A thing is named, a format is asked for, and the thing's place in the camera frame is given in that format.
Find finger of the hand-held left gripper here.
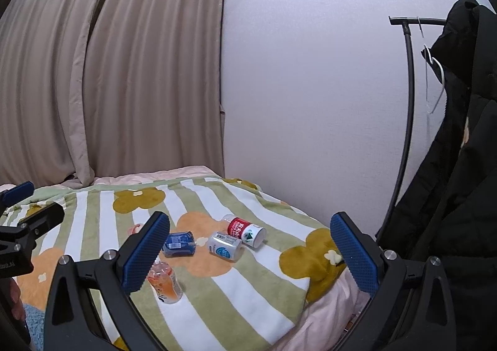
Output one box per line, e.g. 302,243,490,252
17,202,65,238
0,181,35,209

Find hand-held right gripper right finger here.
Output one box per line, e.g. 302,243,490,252
330,212,457,351

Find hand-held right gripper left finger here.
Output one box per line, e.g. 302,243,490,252
43,211,171,351

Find white cup with blue label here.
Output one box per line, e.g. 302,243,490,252
207,230,244,262

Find person's left hand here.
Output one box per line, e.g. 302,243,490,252
8,280,29,336

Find blue label plastic bottle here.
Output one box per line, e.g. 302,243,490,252
161,231,197,258

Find orange drink plastic bottle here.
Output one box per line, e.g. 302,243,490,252
147,261,183,304

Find blue fluffy cloth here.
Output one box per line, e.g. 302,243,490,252
23,302,49,349

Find red label plastic bottle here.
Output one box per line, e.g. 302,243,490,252
221,214,267,249

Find striped floral blanket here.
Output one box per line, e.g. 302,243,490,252
0,176,349,351

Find beige curtain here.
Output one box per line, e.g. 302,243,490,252
74,0,227,187
0,0,125,188

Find black padded jacket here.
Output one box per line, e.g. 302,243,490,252
375,0,497,351

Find black clothes rack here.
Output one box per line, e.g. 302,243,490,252
375,16,451,243

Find white wire hanger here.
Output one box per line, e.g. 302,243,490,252
417,17,446,116

